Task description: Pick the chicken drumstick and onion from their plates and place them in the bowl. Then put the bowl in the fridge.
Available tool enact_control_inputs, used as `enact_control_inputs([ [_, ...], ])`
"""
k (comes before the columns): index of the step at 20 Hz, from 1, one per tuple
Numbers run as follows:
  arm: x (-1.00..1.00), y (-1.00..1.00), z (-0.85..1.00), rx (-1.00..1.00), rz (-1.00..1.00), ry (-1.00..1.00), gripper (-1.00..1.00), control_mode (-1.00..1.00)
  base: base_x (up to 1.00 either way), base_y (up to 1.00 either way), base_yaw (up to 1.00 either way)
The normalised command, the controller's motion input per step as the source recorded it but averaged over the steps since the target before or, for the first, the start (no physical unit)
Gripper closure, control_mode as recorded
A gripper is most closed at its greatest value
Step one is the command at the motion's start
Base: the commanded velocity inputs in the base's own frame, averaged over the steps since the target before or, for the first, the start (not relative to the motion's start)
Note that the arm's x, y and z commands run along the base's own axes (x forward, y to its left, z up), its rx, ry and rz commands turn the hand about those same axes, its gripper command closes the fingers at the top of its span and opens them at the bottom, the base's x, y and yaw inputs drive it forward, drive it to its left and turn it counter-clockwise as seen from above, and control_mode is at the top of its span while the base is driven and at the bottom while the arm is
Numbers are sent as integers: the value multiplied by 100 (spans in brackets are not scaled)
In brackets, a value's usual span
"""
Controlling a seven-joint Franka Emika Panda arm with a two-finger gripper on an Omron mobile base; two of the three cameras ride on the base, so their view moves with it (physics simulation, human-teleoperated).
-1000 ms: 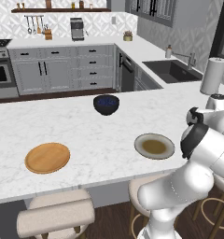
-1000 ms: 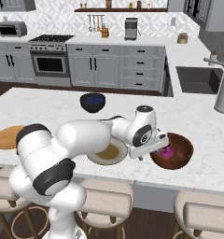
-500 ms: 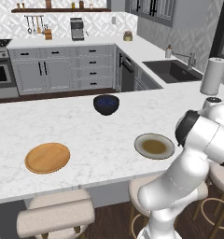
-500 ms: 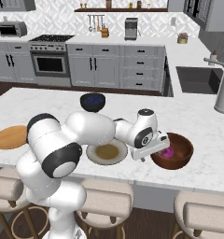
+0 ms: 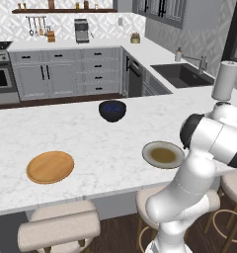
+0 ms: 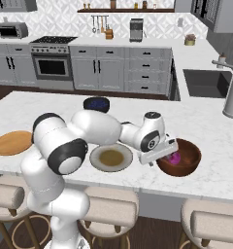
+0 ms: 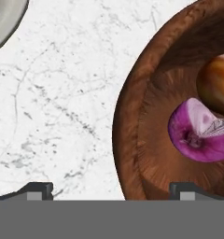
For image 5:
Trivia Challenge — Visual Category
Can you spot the dark wooden wall shelf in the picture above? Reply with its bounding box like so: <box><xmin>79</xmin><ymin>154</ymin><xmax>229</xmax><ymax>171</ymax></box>
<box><xmin>11</xmin><ymin>8</ymin><xmax>119</xmax><ymax>15</ymax></box>

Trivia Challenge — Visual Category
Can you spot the silver tap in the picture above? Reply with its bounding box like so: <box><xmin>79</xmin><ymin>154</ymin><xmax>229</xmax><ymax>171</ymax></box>
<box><xmin>183</xmin><ymin>54</ymin><xmax>208</xmax><ymax>75</ymax></box>

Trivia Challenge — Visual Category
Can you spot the white paper towel roll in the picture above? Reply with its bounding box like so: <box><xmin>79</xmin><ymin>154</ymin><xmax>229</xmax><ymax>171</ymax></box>
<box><xmin>211</xmin><ymin>60</ymin><xmax>237</xmax><ymax>102</ymax></box>

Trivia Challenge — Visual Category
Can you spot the grey cupboard beside sink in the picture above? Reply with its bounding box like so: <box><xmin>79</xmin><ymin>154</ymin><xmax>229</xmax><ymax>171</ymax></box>
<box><xmin>141</xmin><ymin>70</ymin><xmax>174</xmax><ymax>98</ymax></box>

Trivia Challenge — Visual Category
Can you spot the beige upholstered stool with backrest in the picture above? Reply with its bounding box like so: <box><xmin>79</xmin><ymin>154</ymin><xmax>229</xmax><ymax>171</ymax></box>
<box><xmin>17</xmin><ymin>200</ymin><xmax>102</xmax><ymax>253</ymax></box>

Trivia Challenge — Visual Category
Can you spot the dark blue bowl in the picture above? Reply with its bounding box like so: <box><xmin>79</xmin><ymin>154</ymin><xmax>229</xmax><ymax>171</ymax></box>
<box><xmin>98</xmin><ymin>100</ymin><xmax>127</xmax><ymax>124</ymax></box>

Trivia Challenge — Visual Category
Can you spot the wooden knife block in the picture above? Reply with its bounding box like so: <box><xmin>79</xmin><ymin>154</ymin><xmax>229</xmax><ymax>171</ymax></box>
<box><xmin>46</xmin><ymin>29</ymin><xmax>56</xmax><ymax>43</ymax></box>

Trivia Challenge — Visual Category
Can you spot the silver stove with oven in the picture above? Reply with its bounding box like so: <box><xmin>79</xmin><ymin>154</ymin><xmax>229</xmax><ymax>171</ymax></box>
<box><xmin>0</xmin><ymin>41</ymin><xmax>22</xmax><ymax>106</ymax></box>

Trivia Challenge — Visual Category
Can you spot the grey base cupboard run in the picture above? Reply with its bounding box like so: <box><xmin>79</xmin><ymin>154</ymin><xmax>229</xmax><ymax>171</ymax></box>
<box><xmin>8</xmin><ymin>46</ymin><xmax>122</xmax><ymax>102</ymax></box>

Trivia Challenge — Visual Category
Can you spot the hanging wooden spatula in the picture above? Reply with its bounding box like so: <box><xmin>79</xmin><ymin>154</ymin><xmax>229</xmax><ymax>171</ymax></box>
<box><xmin>38</xmin><ymin>17</ymin><xmax>44</xmax><ymax>37</ymax></box>

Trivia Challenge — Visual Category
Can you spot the hanging metal ladle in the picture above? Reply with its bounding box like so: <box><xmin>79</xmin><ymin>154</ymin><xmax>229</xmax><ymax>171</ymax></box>
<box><xmin>28</xmin><ymin>17</ymin><xmax>35</xmax><ymax>38</ymax></box>

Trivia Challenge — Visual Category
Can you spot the white soap dispenser bottle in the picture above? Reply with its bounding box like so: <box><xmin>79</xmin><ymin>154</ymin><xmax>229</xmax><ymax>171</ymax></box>
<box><xmin>175</xmin><ymin>46</ymin><xmax>183</xmax><ymax>63</ymax></box>

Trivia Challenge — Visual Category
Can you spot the hanging metal spoon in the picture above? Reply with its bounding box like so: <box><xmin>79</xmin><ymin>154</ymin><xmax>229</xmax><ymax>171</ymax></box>
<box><xmin>34</xmin><ymin>17</ymin><xmax>40</xmax><ymax>38</ymax></box>

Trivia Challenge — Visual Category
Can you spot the grey plate with brown centre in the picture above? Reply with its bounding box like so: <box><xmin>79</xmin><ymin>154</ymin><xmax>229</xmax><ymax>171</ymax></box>
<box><xmin>141</xmin><ymin>140</ymin><xmax>186</xmax><ymax>170</ymax></box>

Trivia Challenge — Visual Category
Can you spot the dark sink basin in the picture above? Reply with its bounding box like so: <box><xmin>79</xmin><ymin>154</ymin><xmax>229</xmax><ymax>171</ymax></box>
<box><xmin>150</xmin><ymin>62</ymin><xmax>216</xmax><ymax>89</ymax></box>

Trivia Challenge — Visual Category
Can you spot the black dishwasher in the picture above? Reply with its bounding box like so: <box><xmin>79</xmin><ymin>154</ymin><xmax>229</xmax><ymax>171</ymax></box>
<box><xmin>124</xmin><ymin>53</ymin><xmax>144</xmax><ymax>99</ymax></box>

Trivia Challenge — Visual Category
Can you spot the grey glass-fronted wall cabinet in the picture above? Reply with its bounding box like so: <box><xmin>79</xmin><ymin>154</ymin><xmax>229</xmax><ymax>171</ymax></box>
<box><xmin>132</xmin><ymin>0</ymin><xmax>188</xmax><ymax>30</ymax></box>

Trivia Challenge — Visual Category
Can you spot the dark framed window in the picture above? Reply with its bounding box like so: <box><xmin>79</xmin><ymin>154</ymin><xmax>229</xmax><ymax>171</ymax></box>
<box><xmin>221</xmin><ymin>0</ymin><xmax>237</xmax><ymax>67</ymax></box>

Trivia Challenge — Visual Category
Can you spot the potted plant in yellow pot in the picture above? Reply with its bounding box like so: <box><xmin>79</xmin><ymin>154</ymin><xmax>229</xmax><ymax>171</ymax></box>
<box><xmin>129</xmin><ymin>32</ymin><xmax>141</xmax><ymax>44</ymax></box>

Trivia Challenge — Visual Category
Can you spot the beige round bar stool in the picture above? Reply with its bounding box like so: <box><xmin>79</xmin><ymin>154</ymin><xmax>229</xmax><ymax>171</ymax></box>
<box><xmin>203</xmin><ymin>169</ymin><xmax>237</xmax><ymax>253</ymax></box>
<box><xmin>135</xmin><ymin>185</ymin><xmax>221</xmax><ymax>253</ymax></box>

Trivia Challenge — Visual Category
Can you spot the round wooden plate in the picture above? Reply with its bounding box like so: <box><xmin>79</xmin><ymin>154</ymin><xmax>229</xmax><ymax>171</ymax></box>
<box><xmin>26</xmin><ymin>150</ymin><xmax>75</xmax><ymax>185</ymax></box>

